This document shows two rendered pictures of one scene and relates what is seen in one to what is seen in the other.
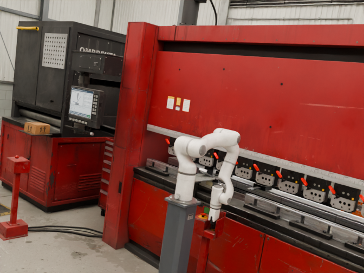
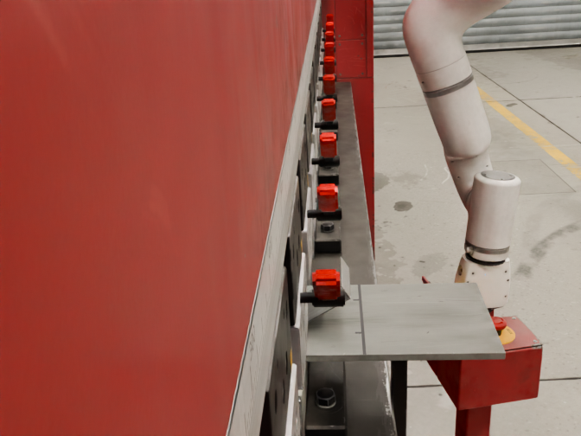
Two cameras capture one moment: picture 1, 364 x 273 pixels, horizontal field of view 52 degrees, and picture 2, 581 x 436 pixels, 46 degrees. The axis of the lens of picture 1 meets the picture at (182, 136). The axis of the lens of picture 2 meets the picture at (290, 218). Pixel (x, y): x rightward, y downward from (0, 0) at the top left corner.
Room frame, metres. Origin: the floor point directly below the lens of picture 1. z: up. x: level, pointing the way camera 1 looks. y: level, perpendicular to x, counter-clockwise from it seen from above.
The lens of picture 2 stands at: (3.74, 0.36, 1.48)
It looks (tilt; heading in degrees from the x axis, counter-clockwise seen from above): 23 degrees down; 232
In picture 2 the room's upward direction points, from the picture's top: 3 degrees counter-clockwise
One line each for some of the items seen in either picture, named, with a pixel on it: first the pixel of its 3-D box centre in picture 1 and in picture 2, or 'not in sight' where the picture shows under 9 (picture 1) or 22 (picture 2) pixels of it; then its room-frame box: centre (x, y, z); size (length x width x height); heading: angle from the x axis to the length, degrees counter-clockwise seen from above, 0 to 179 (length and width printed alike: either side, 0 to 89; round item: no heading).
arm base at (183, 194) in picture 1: (184, 186); not in sight; (2.45, -0.07, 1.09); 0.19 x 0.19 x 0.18
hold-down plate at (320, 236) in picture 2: (261, 210); (328, 217); (2.81, -0.69, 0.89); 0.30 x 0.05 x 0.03; 47
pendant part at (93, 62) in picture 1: (92, 96); not in sight; (3.78, 0.95, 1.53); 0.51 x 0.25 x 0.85; 53
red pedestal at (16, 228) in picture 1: (15, 195); not in sight; (3.67, 1.59, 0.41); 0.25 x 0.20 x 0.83; 137
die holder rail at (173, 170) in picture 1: (164, 168); not in sight; (3.64, 0.12, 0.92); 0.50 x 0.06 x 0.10; 47
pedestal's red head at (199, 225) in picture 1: (208, 222); (478, 335); (2.78, -0.29, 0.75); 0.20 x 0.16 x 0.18; 60
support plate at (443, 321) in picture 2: (197, 177); (391, 318); (3.15, -0.18, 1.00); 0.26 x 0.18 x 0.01; 137
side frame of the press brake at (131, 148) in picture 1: (153, 137); not in sight; (4.05, 0.31, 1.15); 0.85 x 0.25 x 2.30; 137
